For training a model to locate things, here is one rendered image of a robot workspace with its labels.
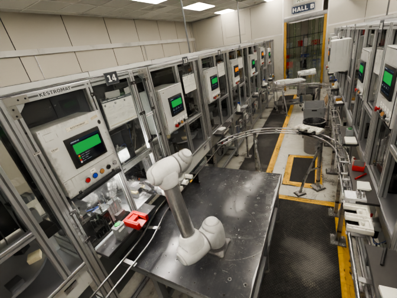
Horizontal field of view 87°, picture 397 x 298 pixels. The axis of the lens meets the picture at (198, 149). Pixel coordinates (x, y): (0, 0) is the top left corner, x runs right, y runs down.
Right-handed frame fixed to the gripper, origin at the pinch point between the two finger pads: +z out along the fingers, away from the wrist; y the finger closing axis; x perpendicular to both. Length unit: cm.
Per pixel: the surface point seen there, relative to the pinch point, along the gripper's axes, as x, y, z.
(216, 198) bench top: -38, -33, -56
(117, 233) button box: 51, -1, -19
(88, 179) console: 48, 42, -9
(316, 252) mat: -60, -100, -150
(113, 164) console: 26.0, 41.1, -8.5
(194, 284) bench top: 48, -33, -76
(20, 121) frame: 66, 90, -7
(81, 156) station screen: 47, 59, -10
